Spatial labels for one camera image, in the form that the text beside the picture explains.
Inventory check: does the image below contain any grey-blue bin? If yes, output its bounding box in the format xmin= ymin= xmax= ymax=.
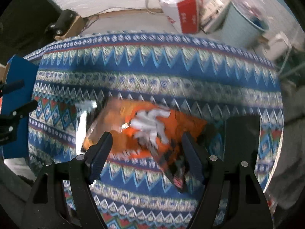
xmin=206 ymin=0 xmax=270 ymax=49

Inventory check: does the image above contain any blue cardboard box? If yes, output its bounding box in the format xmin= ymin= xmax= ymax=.
xmin=0 ymin=54 xmax=39 ymax=159

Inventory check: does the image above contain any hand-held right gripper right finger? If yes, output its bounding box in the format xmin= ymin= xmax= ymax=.
xmin=181 ymin=132 xmax=273 ymax=229

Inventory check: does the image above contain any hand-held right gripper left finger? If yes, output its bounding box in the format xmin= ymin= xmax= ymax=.
xmin=24 ymin=132 xmax=113 ymax=229

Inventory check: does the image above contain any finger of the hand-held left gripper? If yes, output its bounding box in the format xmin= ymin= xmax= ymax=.
xmin=0 ymin=100 xmax=39 ymax=146
xmin=0 ymin=80 xmax=25 ymax=94

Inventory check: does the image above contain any orange and black chip bag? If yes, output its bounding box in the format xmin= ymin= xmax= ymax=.
xmin=76 ymin=99 xmax=226 ymax=194

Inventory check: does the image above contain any black rectangular case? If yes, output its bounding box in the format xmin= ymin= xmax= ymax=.
xmin=225 ymin=116 xmax=261 ymax=174

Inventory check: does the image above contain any white paper carton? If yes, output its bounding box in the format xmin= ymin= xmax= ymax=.
xmin=202 ymin=0 xmax=231 ymax=27

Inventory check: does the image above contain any black device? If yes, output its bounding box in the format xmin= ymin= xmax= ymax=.
xmin=45 ymin=10 xmax=77 ymax=35

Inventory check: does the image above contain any red and white box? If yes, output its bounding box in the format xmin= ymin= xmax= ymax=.
xmin=158 ymin=0 xmax=203 ymax=34

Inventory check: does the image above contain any white power strip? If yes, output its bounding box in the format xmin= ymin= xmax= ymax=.
xmin=261 ymin=32 xmax=291 ymax=60

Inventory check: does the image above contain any blue patterned tablecloth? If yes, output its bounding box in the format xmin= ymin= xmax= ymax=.
xmin=24 ymin=31 xmax=285 ymax=229

